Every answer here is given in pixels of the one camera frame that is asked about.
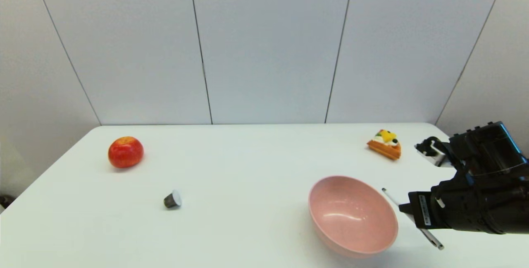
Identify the white pen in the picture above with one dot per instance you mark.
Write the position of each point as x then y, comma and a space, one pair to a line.
432, 239

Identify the dark object beside table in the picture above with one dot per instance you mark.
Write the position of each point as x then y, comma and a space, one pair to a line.
5, 200

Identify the pink bowl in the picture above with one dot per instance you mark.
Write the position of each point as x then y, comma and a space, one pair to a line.
351, 218

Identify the waffle cake slice with fruit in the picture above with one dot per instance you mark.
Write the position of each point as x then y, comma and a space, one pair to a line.
386, 147

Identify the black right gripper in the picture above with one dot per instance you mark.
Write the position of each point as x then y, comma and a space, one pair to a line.
454, 208

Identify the red apple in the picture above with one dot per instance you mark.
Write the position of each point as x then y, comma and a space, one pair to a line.
126, 152

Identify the dark coffee capsule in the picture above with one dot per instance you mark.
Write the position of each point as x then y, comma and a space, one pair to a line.
170, 200

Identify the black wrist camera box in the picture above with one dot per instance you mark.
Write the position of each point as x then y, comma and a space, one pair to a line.
489, 148

